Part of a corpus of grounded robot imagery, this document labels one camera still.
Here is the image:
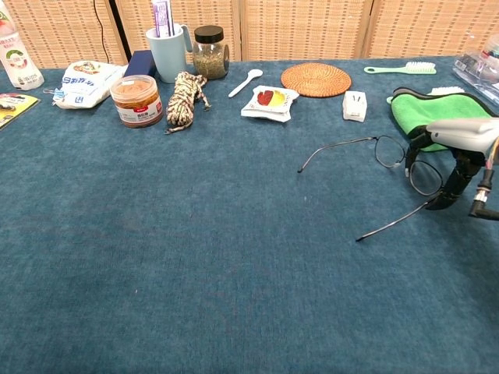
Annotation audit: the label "braided rope bundle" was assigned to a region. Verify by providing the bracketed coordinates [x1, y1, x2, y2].
[164, 71, 212, 136]

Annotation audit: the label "thin black hanging cable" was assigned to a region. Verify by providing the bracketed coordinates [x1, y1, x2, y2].
[93, 0, 106, 54]

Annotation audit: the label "white plastic spoon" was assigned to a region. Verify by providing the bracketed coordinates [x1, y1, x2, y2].
[228, 69, 264, 98]

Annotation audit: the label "white salt bag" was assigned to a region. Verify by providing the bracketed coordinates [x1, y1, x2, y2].
[52, 60, 128, 110]

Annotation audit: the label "bamboo folding screen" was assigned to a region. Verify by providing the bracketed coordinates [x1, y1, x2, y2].
[0, 0, 499, 70]

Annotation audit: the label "black wire-frame eyeglasses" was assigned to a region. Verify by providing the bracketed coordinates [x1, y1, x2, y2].
[296, 134, 445, 243]

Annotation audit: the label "light blue mug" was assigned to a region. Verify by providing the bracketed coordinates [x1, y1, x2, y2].
[145, 23, 193, 84]

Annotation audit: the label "razor in yellow blister pack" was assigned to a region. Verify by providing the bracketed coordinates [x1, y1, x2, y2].
[0, 93, 41, 131]

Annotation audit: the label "small white box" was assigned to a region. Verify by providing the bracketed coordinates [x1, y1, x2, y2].
[342, 90, 368, 123]

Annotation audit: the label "black wrist cable connector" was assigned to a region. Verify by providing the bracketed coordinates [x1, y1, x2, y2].
[469, 136, 499, 222]

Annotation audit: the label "purple toothpaste tube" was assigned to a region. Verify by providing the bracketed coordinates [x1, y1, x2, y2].
[150, 0, 175, 39]

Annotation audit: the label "glass jar black lid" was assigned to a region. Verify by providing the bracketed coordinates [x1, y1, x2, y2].
[192, 25, 231, 81]

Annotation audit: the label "round woven rattan coaster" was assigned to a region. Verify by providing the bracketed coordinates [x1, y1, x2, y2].
[280, 62, 352, 98]

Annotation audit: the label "white snack packet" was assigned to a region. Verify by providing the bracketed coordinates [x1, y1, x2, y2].
[240, 85, 300, 124]

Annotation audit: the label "blue felt table cloth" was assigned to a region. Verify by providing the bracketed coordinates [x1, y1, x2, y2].
[0, 56, 499, 374]

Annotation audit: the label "green microfiber cloth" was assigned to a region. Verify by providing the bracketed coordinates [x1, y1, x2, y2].
[391, 86, 499, 153]

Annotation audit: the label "crushed clear plastic bottle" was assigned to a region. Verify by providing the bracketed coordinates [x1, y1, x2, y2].
[451, 52, 499, 98]

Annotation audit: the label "drink bottle yellow cap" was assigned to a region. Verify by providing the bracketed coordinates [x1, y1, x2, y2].
[0, 0, 45, 91]

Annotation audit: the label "plastic jar red label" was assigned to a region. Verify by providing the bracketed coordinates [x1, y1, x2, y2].
[109, 75, 165, 129]

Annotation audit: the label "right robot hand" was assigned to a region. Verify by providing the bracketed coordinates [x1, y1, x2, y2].
[403, 116, 499, 211]

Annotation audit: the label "navy blue box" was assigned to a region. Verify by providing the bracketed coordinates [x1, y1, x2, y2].
[123, 49, 157, 79]

